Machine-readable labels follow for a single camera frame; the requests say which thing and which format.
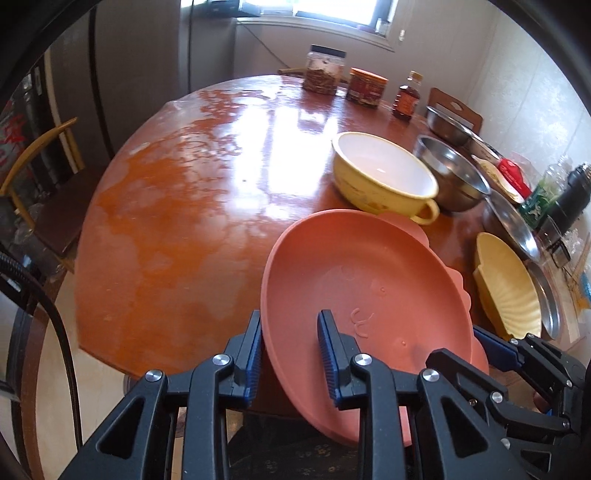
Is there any yellow bowl with handle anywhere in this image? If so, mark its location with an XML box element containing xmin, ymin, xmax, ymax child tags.
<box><xmin>332</xmin><ymin>132</ymin><xmax>440</xmax><ymax>225</ymax></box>

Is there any clear plastic cup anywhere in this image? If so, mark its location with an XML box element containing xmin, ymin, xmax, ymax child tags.
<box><xmin>537</xmin><ymin>216</ymin><xmax>566</xmax><ymax>252</ymax></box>

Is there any green plastic bottle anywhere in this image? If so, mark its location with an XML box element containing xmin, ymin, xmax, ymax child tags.
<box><xmin>519</xmin><ymin>155</ymin><xmax>572</xmax><ymax>230</ymax></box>

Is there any grey refrigerator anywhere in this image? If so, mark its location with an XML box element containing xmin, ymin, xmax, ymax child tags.
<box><xmin>48</xmin><ymin>1</ymin><xmax>187</xmax><ymax>165</ymax></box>

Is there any orange plastic plate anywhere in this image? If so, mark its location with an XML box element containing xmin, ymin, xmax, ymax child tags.
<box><xmin>260</xmin><ymin>209</ymin><xmax>489</xmax><ymax>446</ymax></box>

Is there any clear jar black lid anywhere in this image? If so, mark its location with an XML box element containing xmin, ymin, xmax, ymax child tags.
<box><xmin>303</xmin><ymin>44</ymin><xmax>346</xmax><ymax>96</ymax></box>

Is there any deep steel mixing bowl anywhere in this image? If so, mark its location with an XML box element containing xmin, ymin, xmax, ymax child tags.
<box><xmin>413</xmin><ymin>135</ymin><xmax>491</xmax><ymax>212</ymax></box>

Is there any black cable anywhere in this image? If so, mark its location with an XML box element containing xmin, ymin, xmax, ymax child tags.
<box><xmin>0</xmin><ymin>250</ymin><xmax>84</xmax><ymax>451</ymax></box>

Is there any red tissue pack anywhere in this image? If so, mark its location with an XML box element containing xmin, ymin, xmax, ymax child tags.
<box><xmin>497</xmin><ymin>157</ymin><xmax>532</xmax><ymax>199</ymax></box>

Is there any small steel bowl far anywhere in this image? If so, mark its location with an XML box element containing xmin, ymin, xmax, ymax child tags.
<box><xmin>426</xmin><ymin>106</ymin><xmax>472</xmax><ymax>147</ymax></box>

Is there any yellow frame chair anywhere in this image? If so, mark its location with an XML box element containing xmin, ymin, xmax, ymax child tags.
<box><xmin>1</xmin><ymin>117</ymin><xmax>106</xmax><ymax>272</ymax></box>

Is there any wooden chair far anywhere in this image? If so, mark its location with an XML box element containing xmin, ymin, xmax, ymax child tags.
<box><xmin>427</xmin><ymin>87</ymin><xmax>483</xmax><ymax>134</ymax></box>

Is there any black thermos flask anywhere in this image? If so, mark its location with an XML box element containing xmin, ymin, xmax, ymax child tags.
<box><xmin>548</xmin><ymin>163</ymin><xmax>591</xmax><ymax>235</ymax></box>

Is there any wide steel basin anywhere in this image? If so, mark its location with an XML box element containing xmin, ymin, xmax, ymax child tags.
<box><xmin>483</xmin><ymin>190</ymin><xmax>541</xmax><ymax>263</ymax></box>

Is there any yellow shell-shaped plate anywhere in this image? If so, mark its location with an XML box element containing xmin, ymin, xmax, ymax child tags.
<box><xmin>473</xmin><ymin>232</ymin><xmax>542</xmax><ymax>340</ymax></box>

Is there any steel round pan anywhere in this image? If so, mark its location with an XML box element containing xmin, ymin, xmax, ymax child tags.
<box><xmin>525</xmin><ymin>260</ymin><xmax>561</xmax><ymax>341</ymax></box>

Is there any white dish with food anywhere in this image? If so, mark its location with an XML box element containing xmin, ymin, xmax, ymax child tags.
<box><xmin>472</xmin><ymin>154</ymin><xmax>524</xmax><ymax>205</ymax></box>

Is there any brown sauce bottle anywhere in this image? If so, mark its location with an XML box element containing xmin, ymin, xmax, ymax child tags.
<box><xmin>392</xmin><ymin>71</ymin><xmax>423</xmax><ymax>121</ymax></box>

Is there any red jar orange lid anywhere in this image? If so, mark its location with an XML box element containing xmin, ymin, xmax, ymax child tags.
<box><xmin>346</xmin><ymin>68</ymin><xmax>389</xmax><ymax>108</ymax></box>

